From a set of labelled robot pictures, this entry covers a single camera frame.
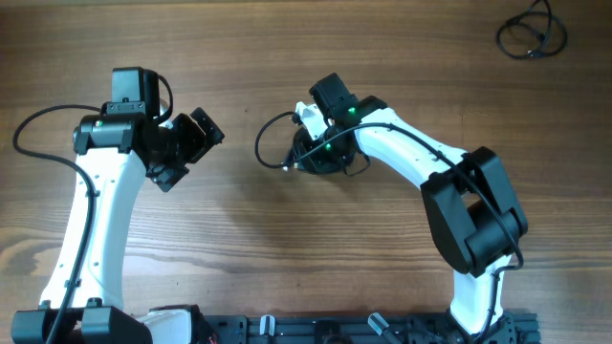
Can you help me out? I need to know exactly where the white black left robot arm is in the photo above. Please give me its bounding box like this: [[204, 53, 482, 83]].
[[11, 67, 224, 343]]

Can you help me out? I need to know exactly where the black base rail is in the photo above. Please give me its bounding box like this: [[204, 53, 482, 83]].
[[199, 311, 542, 344]]

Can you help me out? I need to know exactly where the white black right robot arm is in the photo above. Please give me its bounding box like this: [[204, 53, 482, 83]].
[[287, 74, 528, 343]]

